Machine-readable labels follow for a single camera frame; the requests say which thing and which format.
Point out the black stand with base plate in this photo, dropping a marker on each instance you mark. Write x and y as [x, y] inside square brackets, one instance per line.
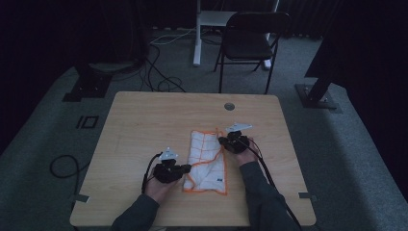
[89, 85]

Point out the white desk frame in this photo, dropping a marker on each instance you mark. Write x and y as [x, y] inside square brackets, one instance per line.
[205, 19]

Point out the person's left hand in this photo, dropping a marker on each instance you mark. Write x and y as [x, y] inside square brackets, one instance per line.
[158, 190]

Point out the white cloth with orange edge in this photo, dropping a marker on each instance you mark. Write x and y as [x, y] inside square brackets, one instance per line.
[207, 160]

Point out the person's right hand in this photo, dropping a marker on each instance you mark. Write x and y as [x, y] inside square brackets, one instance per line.
[246, 157]

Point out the grey round table grommet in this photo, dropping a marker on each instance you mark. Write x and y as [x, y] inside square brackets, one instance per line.
[229, 106]

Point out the grey tape strip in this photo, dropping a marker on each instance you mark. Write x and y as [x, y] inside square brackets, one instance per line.
[308, 195]
[81, 198]

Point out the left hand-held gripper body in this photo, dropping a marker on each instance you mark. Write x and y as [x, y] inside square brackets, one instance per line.
[167, 170]

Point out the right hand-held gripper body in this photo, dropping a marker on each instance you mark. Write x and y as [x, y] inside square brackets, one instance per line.
[236, 141]

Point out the black folding chair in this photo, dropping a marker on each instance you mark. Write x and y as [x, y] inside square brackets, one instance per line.
[248, 45]

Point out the black slanted stand with base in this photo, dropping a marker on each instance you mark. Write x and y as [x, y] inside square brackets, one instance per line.
[316, 93]

